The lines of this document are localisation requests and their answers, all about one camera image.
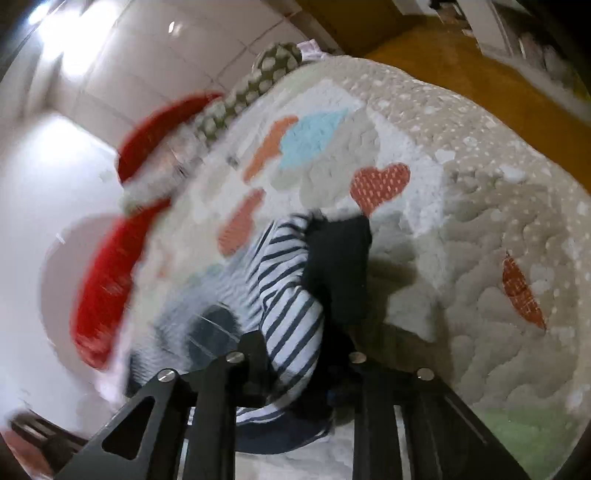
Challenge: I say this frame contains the quilted heart print blanket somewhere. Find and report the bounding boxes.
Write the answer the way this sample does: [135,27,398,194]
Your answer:
[124,54,588,480]

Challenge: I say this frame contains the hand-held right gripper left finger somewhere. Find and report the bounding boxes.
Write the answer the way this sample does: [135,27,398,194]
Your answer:
[55,331,279,480]

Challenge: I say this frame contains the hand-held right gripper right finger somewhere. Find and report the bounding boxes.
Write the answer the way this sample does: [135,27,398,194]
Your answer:
[322,340,532,480]

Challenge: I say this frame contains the pink cloth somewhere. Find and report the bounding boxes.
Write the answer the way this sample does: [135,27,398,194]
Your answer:
[296,41,329,61]

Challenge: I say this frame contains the dark navy cloth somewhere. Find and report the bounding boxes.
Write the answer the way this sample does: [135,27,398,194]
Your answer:
[301,210,374,356]

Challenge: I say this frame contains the navy white striped pants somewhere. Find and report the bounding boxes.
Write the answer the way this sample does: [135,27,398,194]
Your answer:
[233,213,335,455]

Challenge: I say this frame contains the red white blanket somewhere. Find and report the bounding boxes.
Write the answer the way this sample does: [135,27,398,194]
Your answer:
[69,198,172,371]

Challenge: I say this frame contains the red cushion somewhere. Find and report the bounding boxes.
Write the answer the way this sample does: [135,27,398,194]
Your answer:
[115,91,228,186]

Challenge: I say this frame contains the white cabinet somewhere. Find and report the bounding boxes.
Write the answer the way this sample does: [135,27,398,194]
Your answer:
[462,0,546,58]

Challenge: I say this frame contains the green polka dot pillow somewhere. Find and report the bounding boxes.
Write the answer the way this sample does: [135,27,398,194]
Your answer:
[193,41,304,145]

